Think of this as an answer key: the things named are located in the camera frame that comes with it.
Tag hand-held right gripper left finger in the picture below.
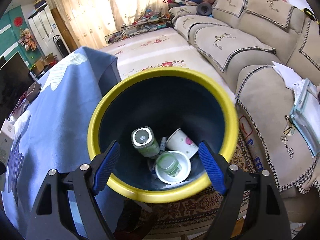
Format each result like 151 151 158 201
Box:
26 140 121 240

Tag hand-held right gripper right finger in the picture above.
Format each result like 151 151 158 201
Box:
198 141 292 240

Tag pink print paper cup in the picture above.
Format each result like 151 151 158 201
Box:
166 128 199 159

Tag green label drink bottle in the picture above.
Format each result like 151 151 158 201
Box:
131 126 160 158

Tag yellow rim trash bin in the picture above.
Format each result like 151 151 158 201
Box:
87 67 239 204

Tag white drink carton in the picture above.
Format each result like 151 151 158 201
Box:
0 120 16 165

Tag letter print floor mat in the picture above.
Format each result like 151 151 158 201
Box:
237 115 263 173

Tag brown patterned rug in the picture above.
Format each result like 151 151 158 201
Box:
125 130 259 234

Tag blue star print tablecloth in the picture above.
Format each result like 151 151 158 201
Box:
0 45 130 233

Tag blue tissue box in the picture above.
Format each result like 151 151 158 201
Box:
26 82 42 103

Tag clear plastic folder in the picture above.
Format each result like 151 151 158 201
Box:
290 79 320 158

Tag flat red box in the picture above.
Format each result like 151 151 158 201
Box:
11 92 32 118

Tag white papers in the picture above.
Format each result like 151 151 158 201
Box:
271 60 304 90

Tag open cardboard box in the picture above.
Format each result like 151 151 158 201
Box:
44 52 57 64
34 59 47 73

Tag beige sofa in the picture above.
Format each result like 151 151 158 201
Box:
168 0 320 198

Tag large curved television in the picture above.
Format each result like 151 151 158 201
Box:
0 52 28 103

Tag artificial flower decoration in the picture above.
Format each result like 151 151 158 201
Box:
19 27 38 52

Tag white standing air conditioner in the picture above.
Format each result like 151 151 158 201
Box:
27 4 57 58

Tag black hat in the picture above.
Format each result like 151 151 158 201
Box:
196 3 213 16

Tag yellow black plush toy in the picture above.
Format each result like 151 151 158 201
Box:
302 8 316 20

